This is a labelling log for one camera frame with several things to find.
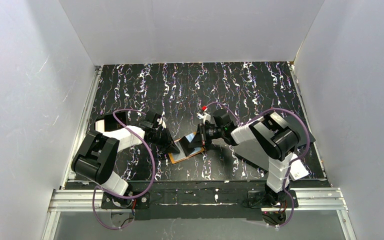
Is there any orange card holder wallet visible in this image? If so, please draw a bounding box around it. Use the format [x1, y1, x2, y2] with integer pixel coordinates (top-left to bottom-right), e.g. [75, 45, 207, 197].
[168, 132, 205, 164]

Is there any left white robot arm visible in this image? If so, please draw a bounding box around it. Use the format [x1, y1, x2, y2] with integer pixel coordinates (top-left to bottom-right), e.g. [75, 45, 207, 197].
[71, 111, 180, 200]

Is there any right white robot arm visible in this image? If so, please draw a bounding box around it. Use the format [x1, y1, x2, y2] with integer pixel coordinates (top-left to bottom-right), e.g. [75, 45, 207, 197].
[183, 109, 301, 204]

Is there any white block in box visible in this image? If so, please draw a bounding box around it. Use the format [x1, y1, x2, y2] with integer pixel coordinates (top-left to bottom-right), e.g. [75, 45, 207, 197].
[94, 119, 105, 133]

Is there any black flat slab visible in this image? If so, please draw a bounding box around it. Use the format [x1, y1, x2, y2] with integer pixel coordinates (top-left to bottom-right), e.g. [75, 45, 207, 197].
[233, 145, 269, 172]

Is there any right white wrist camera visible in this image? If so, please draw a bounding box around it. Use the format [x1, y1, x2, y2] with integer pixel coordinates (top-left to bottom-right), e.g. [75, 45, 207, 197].
[197, 105, 212, 124]

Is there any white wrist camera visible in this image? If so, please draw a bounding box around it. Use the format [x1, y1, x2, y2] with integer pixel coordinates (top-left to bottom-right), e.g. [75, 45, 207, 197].
[197, 105, 212, 124]
[157, 116, 167, 129]

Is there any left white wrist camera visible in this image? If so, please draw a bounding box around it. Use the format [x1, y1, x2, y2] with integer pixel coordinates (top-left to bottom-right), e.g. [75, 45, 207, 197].
[157, 116, 167, 129]

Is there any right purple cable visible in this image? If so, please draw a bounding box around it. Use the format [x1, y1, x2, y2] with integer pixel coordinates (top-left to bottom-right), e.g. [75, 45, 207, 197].
[203, 101, 311, 229]

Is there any purple cable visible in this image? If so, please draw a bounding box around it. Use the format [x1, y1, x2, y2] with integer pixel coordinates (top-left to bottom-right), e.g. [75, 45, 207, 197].
[91, 109, 156, 231]
[203, 101, 311, 229]

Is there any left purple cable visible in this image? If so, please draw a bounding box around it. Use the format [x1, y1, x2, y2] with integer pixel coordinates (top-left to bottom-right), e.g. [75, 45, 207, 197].
[91, 109, 156, 231]

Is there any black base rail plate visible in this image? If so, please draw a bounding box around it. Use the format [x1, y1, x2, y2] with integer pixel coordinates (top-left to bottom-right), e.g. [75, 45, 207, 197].
[95, 180, 299, 222]

